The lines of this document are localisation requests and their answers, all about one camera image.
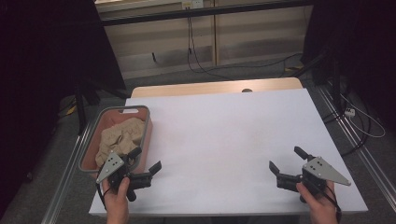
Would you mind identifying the black floor cables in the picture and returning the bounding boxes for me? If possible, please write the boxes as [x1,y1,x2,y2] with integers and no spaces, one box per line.
[321,102,373,158]

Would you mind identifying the white wall socket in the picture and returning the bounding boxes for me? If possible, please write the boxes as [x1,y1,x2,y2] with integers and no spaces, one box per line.
[181,0,205,9]

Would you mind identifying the black metal stand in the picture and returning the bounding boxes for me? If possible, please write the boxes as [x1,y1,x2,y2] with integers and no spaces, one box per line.
[290,49,344,110]

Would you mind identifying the black wall cable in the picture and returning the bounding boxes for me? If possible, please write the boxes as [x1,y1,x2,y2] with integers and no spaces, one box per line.
[186,7,304,81]

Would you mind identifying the pink basket with grey rim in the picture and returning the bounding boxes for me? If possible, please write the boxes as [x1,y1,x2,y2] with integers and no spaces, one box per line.
[78,105,153,180]

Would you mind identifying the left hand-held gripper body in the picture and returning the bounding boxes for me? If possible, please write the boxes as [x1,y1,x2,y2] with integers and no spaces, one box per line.
[95,151,153,203]

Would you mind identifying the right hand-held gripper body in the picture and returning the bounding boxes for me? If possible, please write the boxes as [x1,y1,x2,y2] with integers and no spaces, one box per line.
[276,156,352,203]

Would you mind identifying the person's left hand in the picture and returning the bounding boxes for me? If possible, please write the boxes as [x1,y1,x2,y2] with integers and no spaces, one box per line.
[102,176,132,217]

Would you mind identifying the black horizontal bar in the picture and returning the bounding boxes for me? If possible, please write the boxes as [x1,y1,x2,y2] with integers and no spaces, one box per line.
[99,0,314,27]

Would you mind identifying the beige drawstring shorts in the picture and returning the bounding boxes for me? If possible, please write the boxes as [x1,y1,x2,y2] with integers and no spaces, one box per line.
[94,117,147,167]

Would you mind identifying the black curtain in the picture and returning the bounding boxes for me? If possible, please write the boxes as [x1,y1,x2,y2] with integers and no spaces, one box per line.
[0,0,127,213]
[303,0,396,132]

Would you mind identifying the aluminium floor rail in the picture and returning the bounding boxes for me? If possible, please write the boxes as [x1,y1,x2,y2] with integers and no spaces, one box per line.
[40,124,94,224]
[316,85,396,204]

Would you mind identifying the black tripod stand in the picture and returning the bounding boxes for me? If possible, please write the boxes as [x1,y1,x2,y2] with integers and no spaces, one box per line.
[73,78,132,136]

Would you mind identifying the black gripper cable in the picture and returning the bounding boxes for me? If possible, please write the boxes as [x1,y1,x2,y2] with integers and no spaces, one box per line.
[323,183,343,219]
[95,182,108,210]

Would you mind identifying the person's right hand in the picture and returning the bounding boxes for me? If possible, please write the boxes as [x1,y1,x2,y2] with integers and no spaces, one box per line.
[295,180,339,217]

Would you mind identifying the white floor cable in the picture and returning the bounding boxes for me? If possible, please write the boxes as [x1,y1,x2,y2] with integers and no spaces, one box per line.
[339,92,387,139]

